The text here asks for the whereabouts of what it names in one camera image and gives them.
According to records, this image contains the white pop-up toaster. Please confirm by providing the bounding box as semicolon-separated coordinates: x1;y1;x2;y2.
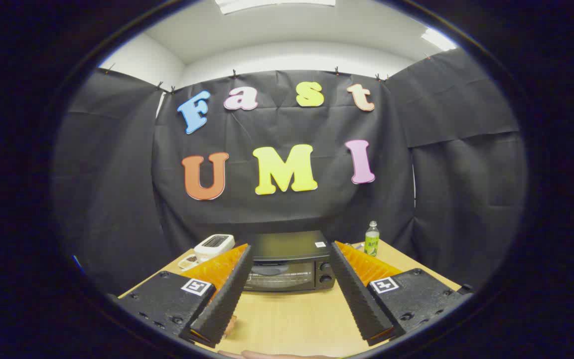
194;234;235;260

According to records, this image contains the ceiling light panel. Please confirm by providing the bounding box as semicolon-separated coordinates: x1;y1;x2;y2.
215;0;336;15
421;28;457;52

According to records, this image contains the green label drink bottle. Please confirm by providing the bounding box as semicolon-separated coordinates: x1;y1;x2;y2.
364;221;380;257

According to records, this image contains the black toaster oven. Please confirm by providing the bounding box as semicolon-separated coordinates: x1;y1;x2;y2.
241;230;337;293

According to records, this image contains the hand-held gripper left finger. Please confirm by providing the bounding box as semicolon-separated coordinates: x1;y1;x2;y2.
115;243;254;349

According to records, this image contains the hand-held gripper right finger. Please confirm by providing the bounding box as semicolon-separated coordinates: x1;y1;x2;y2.
328;241;474;347

